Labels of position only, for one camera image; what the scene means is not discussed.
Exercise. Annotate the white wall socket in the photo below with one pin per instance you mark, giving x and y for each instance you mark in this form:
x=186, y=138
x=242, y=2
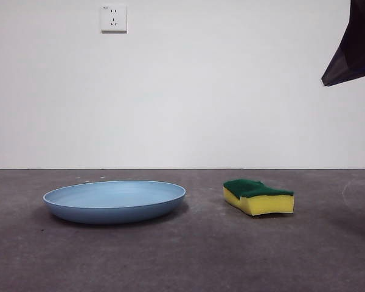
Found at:
x=114, y=18

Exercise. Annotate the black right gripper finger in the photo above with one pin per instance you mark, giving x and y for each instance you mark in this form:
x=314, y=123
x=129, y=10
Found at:
x=359, y=45

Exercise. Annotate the yellow sponge with green pad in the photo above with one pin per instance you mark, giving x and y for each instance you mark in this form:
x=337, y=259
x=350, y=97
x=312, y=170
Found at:
x=261, y=205

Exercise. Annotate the blue round plate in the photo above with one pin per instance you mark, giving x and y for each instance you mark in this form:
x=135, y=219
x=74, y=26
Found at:
x=109, y=210

